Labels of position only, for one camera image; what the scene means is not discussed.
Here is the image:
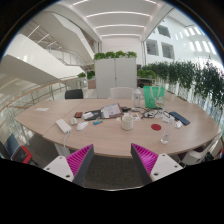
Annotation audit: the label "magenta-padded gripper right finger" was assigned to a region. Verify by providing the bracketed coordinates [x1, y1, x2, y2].
[130, 143, 184, 186]

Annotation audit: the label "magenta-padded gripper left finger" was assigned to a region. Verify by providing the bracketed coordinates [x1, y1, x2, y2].
[43, 143, 95, 187]

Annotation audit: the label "white and maroon chair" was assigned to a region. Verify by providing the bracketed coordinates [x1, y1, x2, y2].
[178, 133, 223, 167]

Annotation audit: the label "flat round red coaster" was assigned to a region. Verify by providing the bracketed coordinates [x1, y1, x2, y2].
[150, 123, 163, 132]

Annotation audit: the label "clear plastic packet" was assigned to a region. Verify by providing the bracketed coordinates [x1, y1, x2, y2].
[173, 119, 184, 130]

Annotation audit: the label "white computer mouse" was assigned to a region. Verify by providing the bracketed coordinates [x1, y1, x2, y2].
[75, 120, 90, 132]

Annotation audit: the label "dark blue keyboard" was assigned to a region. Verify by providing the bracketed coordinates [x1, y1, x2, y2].
[168, 111, 191, 126]

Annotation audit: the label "blue and red chair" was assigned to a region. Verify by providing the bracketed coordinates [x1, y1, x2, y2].
[0, 133, 34, 164]

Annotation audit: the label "white grid-pattern mug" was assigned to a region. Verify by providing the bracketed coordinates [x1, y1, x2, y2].
[120, 114, 135, 131]

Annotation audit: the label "colourful sticker sheet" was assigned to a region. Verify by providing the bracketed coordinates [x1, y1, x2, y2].
[116, 112, 141, 122]

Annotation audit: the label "black wallet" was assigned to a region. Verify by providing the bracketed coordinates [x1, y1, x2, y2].
[83, 109, 103, 122]

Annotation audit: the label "green tote bag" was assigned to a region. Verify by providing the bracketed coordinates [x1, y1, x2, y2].
[143, 85, 166, 110]

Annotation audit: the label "clear tumbler with white lid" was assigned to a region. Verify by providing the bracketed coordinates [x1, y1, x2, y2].
[132, 88, 143, 108]

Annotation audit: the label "black chair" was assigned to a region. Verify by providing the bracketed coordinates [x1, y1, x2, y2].
[64, 88, 84, 100]

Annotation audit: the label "open booklet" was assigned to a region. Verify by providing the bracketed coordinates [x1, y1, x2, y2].
[100, 103, 124, 120]

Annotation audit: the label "glass railing with wooden handrail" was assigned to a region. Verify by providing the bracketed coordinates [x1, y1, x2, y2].
[0, 77, 81, 114]

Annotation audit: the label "hedge of green plants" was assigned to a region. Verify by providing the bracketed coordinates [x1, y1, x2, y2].
[137, 59, 224, 108]

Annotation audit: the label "small potted plant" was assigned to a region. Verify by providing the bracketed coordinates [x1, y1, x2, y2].
[77, 71, 88, 88]
[86, 69, 97, 90]

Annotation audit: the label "white cabinet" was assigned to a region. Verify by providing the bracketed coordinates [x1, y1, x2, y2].
[94, 57, 138, 99]

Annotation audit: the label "green plants atop cabinet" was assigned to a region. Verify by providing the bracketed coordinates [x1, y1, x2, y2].
[93, 50, 138, 61]

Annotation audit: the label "ceiling light strips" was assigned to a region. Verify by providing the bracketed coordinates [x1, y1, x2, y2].
[72, 0, 158, 38]

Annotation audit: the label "tangled black cables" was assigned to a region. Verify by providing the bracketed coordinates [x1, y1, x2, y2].
[139, 106, 171, 120]

